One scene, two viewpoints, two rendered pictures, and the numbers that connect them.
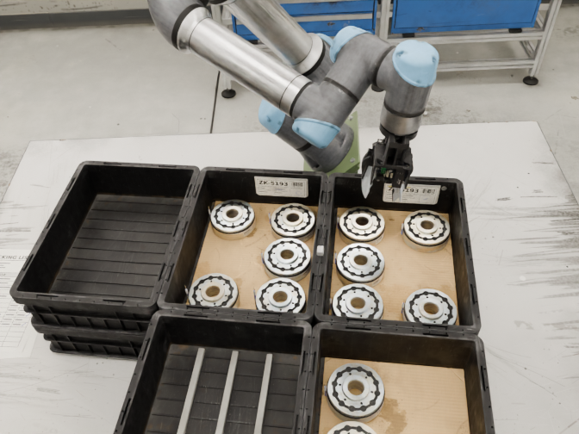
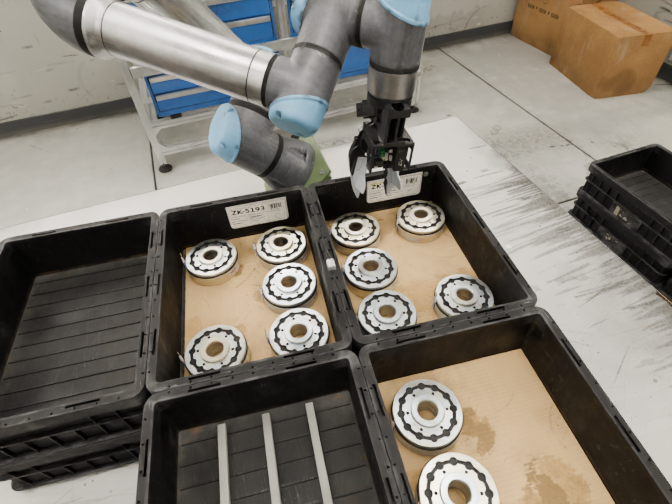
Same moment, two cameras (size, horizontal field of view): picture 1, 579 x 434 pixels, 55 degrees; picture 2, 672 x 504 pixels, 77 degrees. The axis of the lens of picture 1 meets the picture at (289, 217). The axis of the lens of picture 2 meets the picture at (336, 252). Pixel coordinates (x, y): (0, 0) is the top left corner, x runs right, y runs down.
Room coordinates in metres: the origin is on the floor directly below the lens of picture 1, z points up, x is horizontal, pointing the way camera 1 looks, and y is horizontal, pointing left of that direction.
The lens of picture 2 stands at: (0.26, 0.10, 1.48)
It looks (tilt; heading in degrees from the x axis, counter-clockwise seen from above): 47 degrees down; 340
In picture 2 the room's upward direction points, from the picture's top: 4 degrees counter-clockwise
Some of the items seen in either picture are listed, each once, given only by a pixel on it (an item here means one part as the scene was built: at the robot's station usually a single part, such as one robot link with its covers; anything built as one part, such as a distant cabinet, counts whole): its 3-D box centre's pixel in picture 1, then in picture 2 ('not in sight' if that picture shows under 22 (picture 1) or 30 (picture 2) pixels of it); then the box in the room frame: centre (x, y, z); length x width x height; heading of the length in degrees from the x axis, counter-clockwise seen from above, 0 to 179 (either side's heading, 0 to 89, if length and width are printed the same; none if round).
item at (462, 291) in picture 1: (392, 261); (404, 257); (0.72, -0.21, 0.87); 0.40 x 0.30 x 0.11; 170
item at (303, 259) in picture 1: (287, 256); (289, 283); (0.76, 0.01, 0.86); 0.10 x 0.10 x 0.01
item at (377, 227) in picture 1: (362, 223); (355, 229); (0.85, -0.16, 0.86); 0.10 x 0.10 x 0.01
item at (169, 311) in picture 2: (252, 251); (249, 289); (0.77, 0.08, 0.87); 0.40 x 0.30 x 0.11; 170
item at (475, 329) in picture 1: (395, 245); (406, 239); (0.72, -0.21, 0.92); 0.40 x 0.30 x 0.02; 170
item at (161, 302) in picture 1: (251, 237); (243, 271); (0.77, 0.08, 0.92); 0.40 x 0.30 x 0.02; 170
